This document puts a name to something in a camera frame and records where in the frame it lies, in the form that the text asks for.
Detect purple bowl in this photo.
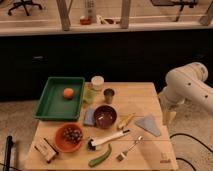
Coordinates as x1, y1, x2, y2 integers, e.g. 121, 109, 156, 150
93, 105, 117, 129

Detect grey triangular towel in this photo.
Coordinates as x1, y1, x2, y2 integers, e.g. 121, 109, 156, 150
135, 115, 161, 137

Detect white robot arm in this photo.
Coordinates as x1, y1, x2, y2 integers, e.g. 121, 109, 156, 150
158, 62, 213, 125

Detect orange bowl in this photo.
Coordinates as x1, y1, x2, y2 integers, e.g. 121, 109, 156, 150
54, 123, 83, 153

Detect red small bowl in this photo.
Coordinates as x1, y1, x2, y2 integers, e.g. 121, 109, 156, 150
80, 16, 92, 25

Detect metal cup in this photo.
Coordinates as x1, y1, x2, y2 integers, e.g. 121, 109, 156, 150
104, 88, 115, 104

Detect white round container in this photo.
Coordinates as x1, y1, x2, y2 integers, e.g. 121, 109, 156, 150
91, 76, 104, 91

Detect green translucent cup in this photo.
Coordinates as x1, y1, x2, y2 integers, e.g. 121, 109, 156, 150
83, 89, 94, 105

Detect blue sponge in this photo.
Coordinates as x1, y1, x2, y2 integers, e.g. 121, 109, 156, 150
83, 108, 95, 126

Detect orange ball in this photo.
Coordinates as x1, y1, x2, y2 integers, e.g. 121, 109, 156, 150
63, 88, 74, 99

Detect yellow banana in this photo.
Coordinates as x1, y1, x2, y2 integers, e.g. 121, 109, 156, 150
117, 113, 135, 130

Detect green plastic tray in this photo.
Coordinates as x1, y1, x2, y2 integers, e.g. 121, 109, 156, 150
35, 77, 85, 121

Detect dark grapes bunch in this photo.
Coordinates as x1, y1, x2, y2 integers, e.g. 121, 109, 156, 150
63, 128, 83, 143

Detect green cucumber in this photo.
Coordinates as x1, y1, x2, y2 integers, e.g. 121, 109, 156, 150
88, 145, 112, 167

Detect small wooden box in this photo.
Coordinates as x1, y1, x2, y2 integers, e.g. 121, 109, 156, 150
34, 138, 59, 163

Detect black office chair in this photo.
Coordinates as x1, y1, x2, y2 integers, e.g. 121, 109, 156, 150
7, 0, 43, 16

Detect white handled dish brush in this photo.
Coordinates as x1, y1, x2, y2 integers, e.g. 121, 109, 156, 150
87, 130, 130, 151

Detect wooden post middle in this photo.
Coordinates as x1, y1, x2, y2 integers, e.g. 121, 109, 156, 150
120, 0, 131, 29

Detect wooden post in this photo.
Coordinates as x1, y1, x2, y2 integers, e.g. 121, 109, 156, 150
56, 0, 70, 31
120, 0, 131, 29

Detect wooden post left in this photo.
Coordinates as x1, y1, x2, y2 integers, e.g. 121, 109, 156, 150
56, 0, 70, 31

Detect black cable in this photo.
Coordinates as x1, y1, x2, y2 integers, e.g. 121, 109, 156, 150
169, 132, 213, 171

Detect black stand post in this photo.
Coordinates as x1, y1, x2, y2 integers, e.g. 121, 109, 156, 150
3, 135, 13, 171

